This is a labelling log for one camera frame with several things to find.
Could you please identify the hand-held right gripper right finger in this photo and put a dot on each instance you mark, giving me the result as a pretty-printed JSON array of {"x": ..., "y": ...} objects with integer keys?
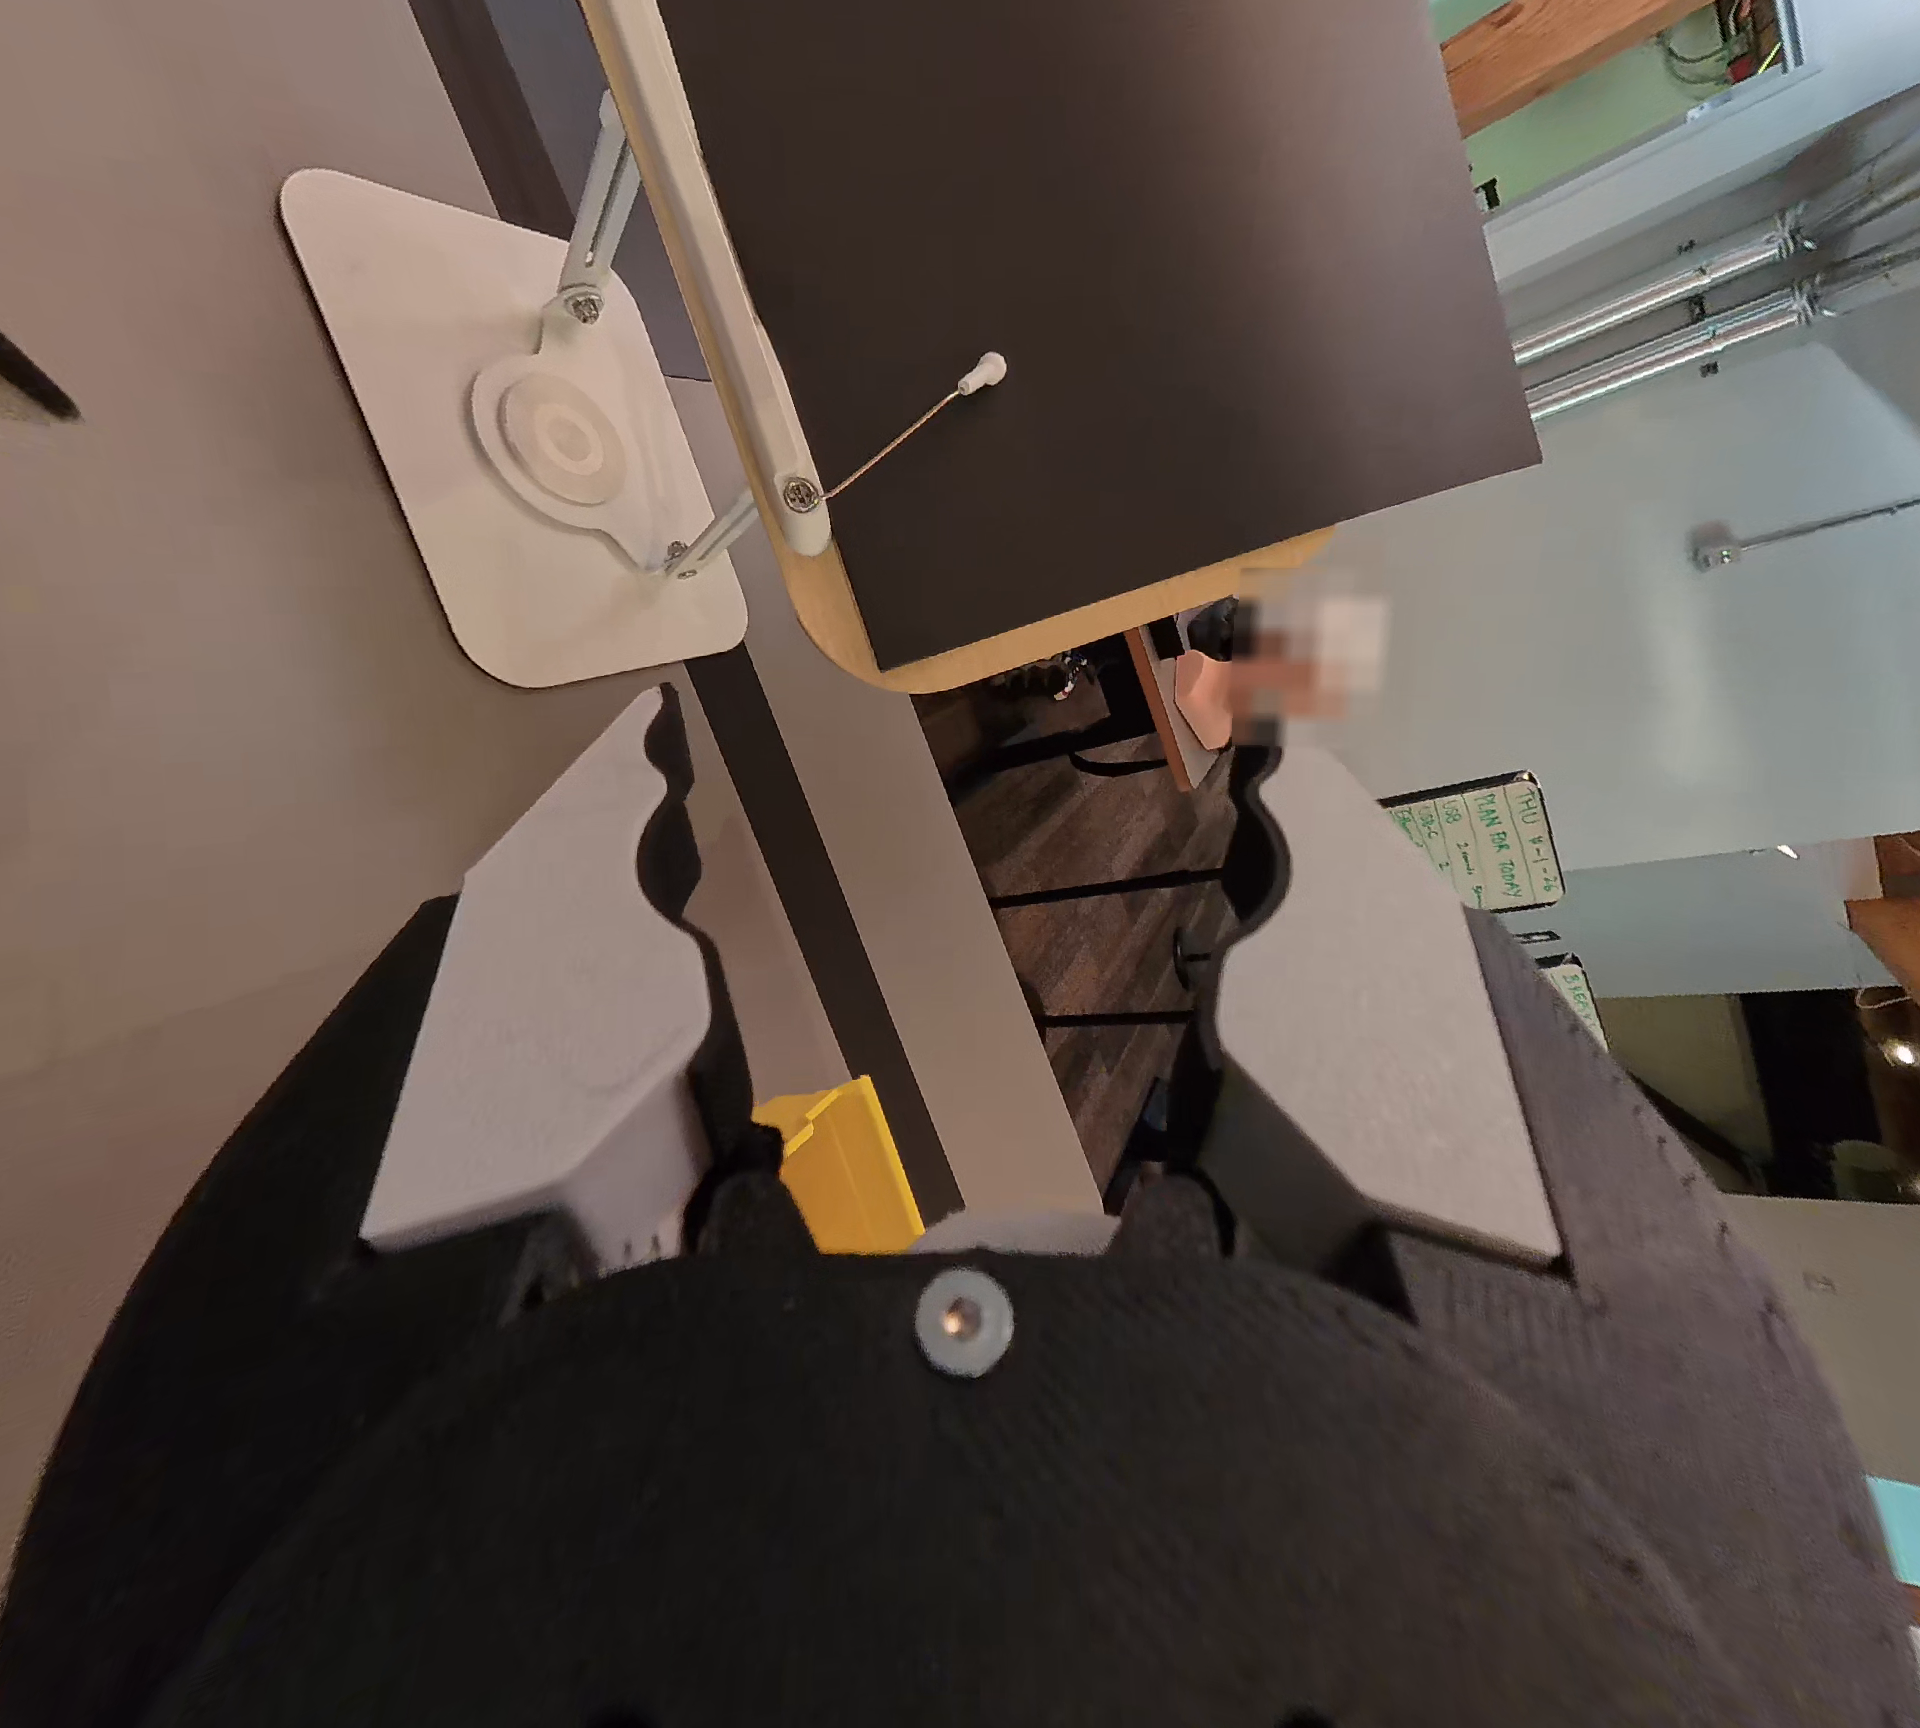
[{"x": 1385, "y": 1050}]

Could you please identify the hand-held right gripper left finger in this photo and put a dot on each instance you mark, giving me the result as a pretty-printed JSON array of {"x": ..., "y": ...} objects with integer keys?
[{"x": 541, "y": 1004}]

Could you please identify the yellow plastic bin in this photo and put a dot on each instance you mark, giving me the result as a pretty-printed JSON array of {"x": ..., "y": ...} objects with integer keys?
[{"x": 854, "y": 1160}]

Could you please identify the teal sheet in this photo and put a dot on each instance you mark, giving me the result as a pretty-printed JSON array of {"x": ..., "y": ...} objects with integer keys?
[{"x": 1901, "y": 1533}]

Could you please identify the silver ceiling pipe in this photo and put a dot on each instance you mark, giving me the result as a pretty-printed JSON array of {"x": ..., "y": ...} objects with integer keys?
[
  {"x": 1656, "y": 286},
  {"x": 1656, "y": 357}
]

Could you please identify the grey wall conduit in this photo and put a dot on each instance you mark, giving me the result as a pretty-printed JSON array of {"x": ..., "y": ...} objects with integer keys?
[{"x": 1798, "y": 536}]

